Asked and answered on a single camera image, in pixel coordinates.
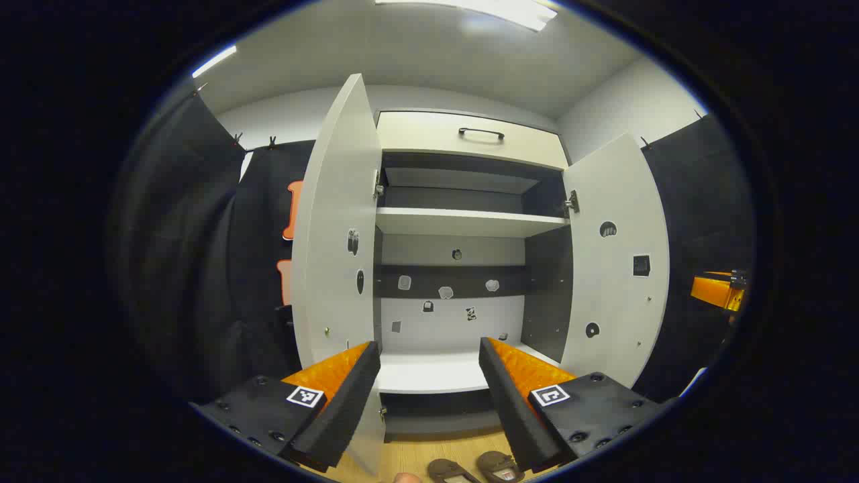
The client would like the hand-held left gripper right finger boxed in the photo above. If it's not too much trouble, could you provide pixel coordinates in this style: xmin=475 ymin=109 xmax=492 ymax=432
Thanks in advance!
xmin=478 ymin=337 xmax=675 ymax=472

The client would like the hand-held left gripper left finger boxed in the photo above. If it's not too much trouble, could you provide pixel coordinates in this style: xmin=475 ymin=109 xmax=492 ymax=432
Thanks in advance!
xmin=191 ymin=340 xmax=382 ymax=472

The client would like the brown fuzzy shoe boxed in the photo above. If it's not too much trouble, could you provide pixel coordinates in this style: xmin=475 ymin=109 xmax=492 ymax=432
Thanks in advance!
xmin=476 ymin=451 xmax=525 ymax=482
xmin=427 ymin=458 xmax=481 ymax=483

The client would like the white cabinet door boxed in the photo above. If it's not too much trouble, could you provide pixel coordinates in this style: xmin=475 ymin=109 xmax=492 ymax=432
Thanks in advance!
xmin=560 ymin=132 xmax=670 ymax=390
xmin=291 ymin=72 xmax=387 ymax=477

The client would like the white shoe cabinet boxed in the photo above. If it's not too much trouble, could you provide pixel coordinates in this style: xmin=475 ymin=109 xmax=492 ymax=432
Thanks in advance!
xmin=291 ymin=72 xmax=672 ymax=477

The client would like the white cabinet shelf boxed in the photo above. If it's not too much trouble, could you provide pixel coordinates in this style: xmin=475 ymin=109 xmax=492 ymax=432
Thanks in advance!
xmin=376 ymin=207 xmax=571 ymax=239

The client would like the cream cabinet drawer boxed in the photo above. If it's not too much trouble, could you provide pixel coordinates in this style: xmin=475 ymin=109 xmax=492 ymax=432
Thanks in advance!
xmin=376 ymin=111 xmax=570 ymax=170

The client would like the black backdrop cloth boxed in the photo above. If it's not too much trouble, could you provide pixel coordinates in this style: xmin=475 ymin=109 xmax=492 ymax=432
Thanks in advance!
xmin=631 ymin=114 xmax=756 ymax=403
xmin=114 ymin=87 xmax=316 ymax=403

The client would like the ceiling light panel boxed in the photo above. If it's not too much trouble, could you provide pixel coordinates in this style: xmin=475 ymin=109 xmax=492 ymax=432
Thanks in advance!
xmin=376 ymin=0 xmax=558 ymax=32
xmin=191 ymin=46 xmax=238 ymax=78

